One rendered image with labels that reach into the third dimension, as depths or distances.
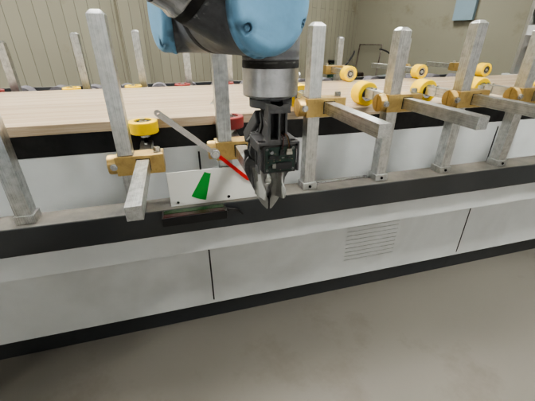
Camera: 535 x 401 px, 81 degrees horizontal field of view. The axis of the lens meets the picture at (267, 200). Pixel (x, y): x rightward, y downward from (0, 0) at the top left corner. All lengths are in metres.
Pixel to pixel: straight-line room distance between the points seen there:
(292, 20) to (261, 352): 1.24
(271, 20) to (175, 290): 1.19
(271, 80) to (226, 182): 0.45
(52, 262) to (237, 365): 0.74
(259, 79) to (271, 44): 0.19
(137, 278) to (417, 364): 1.12
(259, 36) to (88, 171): 0.90
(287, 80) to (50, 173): 0.84
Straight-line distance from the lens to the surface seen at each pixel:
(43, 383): 1.55
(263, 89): 0.50
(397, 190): 1.13
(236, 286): 1.40
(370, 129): 0.71
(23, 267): 1.10
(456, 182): 1.28
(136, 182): 0.72
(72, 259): 1.05
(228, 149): 0.85
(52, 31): 4.77
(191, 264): 1.30
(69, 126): 1.07
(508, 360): 1.66
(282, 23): 0.32
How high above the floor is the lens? 1.11
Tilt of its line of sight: 27 degrees down
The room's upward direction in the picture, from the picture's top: straight up
